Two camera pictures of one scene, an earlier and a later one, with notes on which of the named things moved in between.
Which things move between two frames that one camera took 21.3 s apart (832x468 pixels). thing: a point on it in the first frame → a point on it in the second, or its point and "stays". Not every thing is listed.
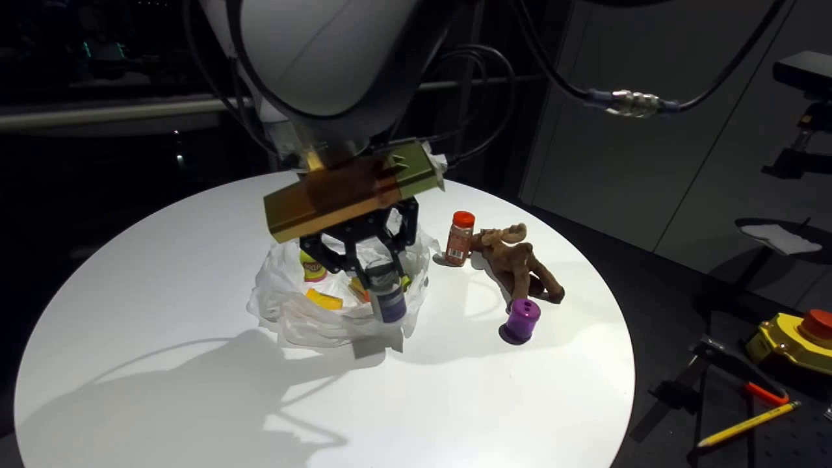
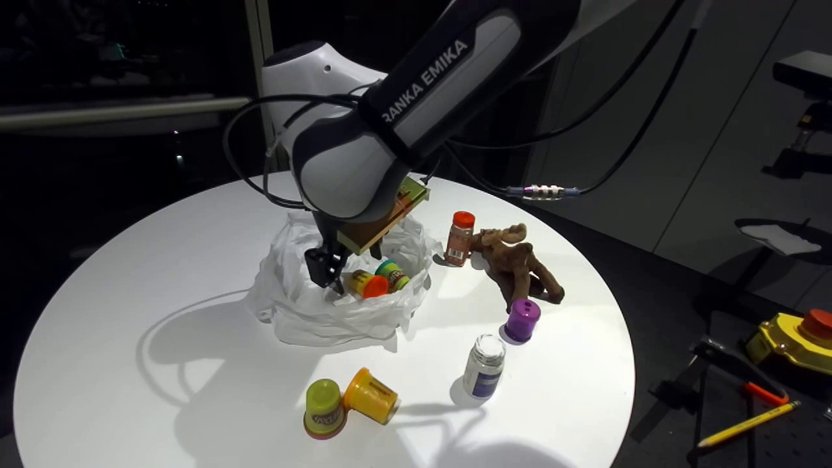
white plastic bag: x=303 y=301 stays
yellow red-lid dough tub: x=323 y=301 → x=371 y=284
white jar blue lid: x=394 y=305 → x=487 y=358
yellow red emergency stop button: x=804 y=340 stays
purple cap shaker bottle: x=522 y=321 stays
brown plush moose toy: x=513 y=263 stays
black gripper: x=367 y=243 → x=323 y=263
